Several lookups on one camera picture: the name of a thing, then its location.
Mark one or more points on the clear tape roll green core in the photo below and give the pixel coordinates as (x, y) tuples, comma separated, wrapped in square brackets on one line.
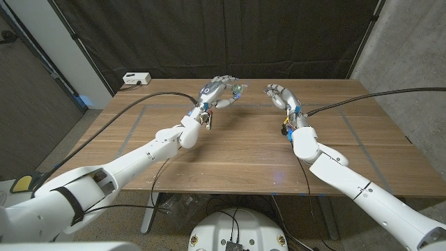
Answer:
[(239, 90)]

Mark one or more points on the grey tape outline marking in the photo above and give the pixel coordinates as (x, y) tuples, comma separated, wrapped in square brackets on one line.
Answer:
[(258, 105)]

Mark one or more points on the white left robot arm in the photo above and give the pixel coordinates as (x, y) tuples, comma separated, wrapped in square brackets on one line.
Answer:
[(132, 164)]

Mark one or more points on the white power outlet box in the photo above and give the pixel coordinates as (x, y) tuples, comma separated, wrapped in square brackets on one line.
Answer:
[(136, 78)]

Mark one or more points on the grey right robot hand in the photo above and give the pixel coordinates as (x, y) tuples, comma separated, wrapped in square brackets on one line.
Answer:
[(287, 101)]

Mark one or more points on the clear plastic bag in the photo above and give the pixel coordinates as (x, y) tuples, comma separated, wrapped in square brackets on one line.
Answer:
[(184, 205)]

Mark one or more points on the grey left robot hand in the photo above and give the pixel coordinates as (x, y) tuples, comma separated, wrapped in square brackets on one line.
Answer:
[(212, 92)]

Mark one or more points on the white pen red cap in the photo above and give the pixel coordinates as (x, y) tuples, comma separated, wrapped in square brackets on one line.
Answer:
[(209, 123)]

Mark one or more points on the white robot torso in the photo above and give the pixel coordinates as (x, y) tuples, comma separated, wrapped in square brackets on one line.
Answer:
[(240, 226)]

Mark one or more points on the black backdrop stand pole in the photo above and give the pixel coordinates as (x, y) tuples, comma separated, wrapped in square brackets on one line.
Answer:
[(87, 52), (366, 38)]

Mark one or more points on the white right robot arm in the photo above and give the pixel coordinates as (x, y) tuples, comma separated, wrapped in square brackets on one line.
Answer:
[(348, 181)]

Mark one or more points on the black backdrop curtain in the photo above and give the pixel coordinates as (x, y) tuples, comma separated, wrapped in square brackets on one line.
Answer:
[(223, 38)]

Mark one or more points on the grey table leg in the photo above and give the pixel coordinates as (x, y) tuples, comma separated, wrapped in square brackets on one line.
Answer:
[(148, 218), (329, 218)]

